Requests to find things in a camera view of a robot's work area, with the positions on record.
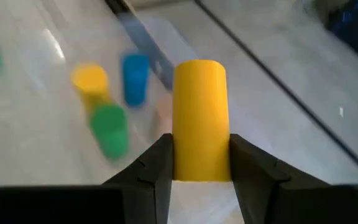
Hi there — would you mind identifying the green cylinder block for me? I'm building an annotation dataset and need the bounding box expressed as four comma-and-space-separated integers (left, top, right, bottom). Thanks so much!
88, 104, 130, 159

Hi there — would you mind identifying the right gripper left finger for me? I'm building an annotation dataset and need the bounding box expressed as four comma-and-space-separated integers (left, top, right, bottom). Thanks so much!
103, 133, 174, 224

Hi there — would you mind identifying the black floor stand base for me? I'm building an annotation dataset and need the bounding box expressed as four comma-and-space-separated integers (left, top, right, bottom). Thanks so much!
324, 0, 358, 55

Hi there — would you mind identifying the blue cylinder block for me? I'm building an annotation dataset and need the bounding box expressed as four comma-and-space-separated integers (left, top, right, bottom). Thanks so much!
121, 52, 151, 108

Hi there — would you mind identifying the black metal table frame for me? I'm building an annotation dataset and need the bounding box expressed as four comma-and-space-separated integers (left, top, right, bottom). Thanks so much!
104, 0, 175, 91

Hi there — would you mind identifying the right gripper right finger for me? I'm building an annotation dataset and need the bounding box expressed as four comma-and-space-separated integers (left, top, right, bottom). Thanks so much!
229, 133, 331, 224

